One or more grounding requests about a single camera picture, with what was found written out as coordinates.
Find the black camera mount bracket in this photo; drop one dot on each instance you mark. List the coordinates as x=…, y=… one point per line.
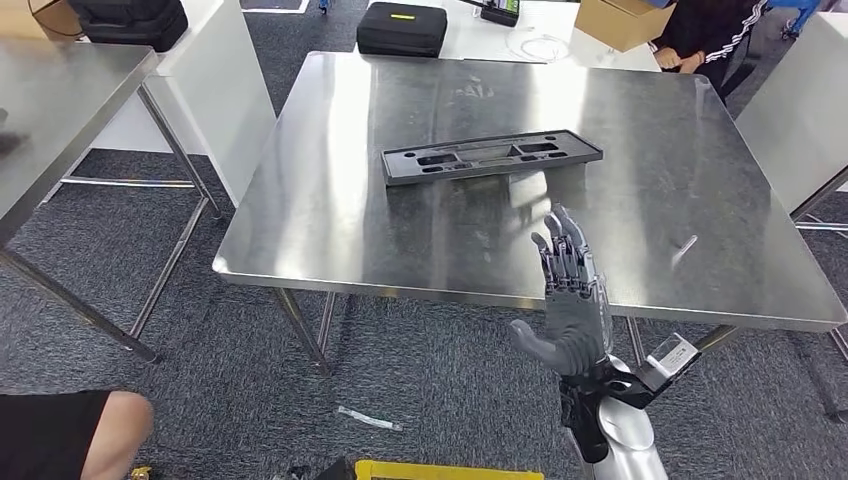
x=636, y=394
x=338, y=470

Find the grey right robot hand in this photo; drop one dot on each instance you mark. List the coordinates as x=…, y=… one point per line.
x=576, y=324

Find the stainless steel workbench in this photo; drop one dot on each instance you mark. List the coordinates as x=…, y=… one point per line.
x=821, y=195
x=53, y=106
x=331, y=218

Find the black bag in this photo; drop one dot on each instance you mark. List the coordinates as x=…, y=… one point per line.
x=132, y=26

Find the small black device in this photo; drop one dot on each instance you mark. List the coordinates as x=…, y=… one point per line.
x=500, y=13

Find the brown cardboard box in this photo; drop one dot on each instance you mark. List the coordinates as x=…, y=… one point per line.
x=616, y=26

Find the seated person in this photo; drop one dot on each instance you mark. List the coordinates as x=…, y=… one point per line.
x=53, y=437

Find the blue trolley frame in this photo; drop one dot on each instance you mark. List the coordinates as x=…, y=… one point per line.
x=798, y=13

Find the black plastic car trim part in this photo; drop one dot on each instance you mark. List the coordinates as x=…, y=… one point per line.
x=411, y=166

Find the yellow floor tape square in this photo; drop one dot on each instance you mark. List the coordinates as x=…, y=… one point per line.
x=450, y=472

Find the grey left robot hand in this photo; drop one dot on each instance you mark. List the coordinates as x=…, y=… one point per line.
x=303, y=474

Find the black zip case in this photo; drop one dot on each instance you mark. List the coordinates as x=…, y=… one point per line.
x=401, y=33

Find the tan cardboard box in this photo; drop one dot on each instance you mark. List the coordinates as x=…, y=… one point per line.
x=40, y=20

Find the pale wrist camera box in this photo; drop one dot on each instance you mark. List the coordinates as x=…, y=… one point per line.
x=672, y=354

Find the clear strip on floor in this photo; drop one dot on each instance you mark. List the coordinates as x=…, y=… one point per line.
x=368, y=418

